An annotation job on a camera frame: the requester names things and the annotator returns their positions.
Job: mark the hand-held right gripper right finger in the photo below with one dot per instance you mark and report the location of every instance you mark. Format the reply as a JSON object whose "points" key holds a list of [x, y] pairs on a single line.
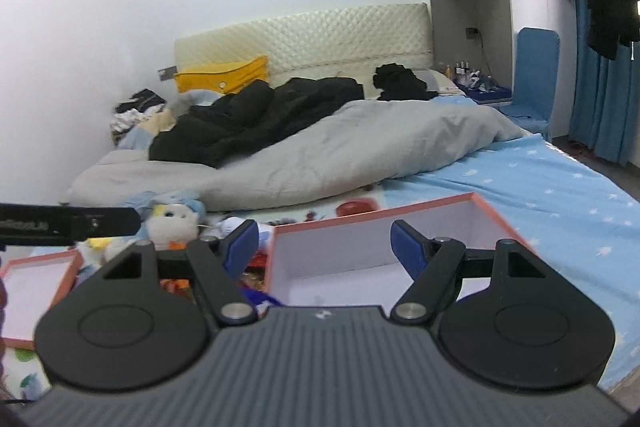
{"points": [[404, 247]]}

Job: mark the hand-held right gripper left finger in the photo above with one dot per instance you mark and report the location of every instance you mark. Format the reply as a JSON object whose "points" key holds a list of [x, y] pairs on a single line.
{"points": [[244, 243]]}

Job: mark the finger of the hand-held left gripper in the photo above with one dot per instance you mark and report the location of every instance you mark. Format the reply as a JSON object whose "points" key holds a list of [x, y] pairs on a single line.
{"points": [[107, 222]]}

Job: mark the orange cardboard box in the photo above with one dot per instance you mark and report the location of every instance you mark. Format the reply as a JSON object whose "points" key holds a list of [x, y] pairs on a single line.
{"points": [[340, 252]]}

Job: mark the white and blue plush toy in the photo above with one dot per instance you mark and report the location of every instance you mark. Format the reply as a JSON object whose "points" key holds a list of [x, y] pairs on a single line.
{"points": [[170, 222]]}

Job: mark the orange box lid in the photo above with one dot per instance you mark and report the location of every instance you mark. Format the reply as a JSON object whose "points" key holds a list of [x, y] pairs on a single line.
{"points": [[35, 292]]}

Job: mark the pale blue cream pillow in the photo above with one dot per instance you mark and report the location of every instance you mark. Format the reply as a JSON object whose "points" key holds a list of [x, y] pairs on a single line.
{"points": [[145, 133]]}

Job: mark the grey duvet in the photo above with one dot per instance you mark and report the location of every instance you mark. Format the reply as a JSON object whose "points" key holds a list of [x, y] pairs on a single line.
{"points": [[375, 147]]}

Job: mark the pile of mixed clothes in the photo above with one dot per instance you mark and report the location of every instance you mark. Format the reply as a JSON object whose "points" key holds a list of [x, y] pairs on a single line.
{"points": [[134, 107]]}

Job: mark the black jacket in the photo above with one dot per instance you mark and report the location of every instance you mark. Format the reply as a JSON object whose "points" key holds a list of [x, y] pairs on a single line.
{"points": [[250, 117]]}

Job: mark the black clothes bundle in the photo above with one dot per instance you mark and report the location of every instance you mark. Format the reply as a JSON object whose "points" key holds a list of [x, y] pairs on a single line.
{"points": [[400, 82]]}

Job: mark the yellow pillow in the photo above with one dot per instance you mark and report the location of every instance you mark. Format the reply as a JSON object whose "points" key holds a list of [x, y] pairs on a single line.
{"points": [[210, 77]]}

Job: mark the white pillow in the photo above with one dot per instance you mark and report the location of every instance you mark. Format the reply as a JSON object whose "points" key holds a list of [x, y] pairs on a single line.
{"points": [[446, 82]]}

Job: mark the dark blue tray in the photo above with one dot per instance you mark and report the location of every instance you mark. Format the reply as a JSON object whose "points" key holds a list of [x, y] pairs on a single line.
{"points": [[487, 96]]}

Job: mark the cluster of small bottles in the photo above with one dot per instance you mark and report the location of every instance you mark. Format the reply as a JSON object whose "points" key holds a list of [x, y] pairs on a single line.
{"points": [[465, 72]]}

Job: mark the cream quilted headboard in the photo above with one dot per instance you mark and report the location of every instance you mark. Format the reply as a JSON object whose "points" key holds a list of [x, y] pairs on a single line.
{"points": [[325, 37]]}

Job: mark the blue chair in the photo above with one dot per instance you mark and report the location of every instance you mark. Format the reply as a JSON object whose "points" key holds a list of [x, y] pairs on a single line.
{"points": [[537, 67]]}

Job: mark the blue curtain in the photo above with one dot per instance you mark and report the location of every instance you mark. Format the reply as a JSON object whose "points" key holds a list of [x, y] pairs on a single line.
{"points": [[600, 107]]}

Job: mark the small grey wall plate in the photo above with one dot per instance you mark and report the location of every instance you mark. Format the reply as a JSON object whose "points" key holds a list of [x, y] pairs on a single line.
{"points": [[169, 74]]}

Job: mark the black wall outlet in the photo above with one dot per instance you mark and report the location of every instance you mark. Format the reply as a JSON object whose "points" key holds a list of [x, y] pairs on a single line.
{"points": [[472, 32]]}

